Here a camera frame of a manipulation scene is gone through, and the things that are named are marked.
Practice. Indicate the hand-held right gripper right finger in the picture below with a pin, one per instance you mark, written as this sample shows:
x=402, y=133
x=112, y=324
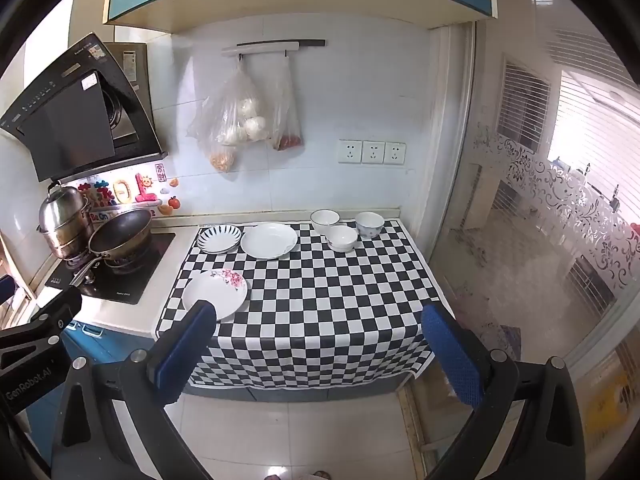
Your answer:
x=450, y=355

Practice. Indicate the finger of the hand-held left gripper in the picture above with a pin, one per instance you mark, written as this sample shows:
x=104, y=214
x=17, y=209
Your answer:
x=6, y=289
x=55, y=312

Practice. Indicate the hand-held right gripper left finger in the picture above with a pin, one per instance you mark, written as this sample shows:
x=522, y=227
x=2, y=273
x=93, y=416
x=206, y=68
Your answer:
x=186, y=347

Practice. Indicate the white bowl red flowers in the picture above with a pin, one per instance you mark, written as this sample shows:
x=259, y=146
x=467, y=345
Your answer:
x=217, y=287

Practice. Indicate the blue striped plate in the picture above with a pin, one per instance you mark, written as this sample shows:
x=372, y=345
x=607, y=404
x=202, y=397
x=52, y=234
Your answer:
x=218, y=238

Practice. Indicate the white plate blue leaf pattern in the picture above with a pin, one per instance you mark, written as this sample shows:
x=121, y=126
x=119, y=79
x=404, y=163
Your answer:
x=268, y=241

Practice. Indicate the blue patterned bowl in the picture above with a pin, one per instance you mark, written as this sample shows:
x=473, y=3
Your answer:
x=370, y=225

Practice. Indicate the blue base cabinet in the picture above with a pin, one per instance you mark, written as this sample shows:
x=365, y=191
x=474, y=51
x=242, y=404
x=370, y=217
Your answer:
x=107, y=345

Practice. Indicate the black glass gas stove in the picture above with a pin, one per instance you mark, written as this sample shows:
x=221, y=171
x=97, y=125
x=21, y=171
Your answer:
x=135, y=280

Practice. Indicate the stainless steel steamer pot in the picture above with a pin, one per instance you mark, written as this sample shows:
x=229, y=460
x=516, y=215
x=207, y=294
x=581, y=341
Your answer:
x=65, y=220

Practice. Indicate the dark frying pan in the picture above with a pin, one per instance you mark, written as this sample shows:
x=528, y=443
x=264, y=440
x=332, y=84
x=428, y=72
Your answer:
x=122, y=232

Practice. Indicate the black white checkered cloth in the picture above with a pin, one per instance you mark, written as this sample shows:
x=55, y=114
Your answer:
x=320, y=310

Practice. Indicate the patterned glass sliding door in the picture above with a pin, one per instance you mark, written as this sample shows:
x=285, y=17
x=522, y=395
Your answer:
x=525, y=210

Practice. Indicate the black range hood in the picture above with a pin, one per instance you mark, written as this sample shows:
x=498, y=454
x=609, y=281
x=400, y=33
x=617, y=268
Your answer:
x=70, y=120

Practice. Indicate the white steamed bun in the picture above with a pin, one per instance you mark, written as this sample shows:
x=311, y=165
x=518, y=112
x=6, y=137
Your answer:
x=248, y=106
x=256, y=126

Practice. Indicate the large clear plastic bag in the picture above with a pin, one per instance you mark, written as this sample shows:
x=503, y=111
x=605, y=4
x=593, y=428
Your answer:
x=220, y=110

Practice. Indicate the narrow clear plastic bag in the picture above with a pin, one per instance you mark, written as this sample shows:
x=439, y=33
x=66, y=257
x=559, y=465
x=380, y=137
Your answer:
x=286, y=120

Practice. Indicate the colourful wall stickers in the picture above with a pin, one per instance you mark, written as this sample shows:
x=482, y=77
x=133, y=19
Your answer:
x=145, y=190

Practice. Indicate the white wall socket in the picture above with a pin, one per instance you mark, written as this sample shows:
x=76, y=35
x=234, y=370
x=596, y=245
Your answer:
x=395, y=153
x=373, y=152
x=349, y=152

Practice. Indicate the wall hook rail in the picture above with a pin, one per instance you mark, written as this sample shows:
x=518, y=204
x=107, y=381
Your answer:
x=270, y=47

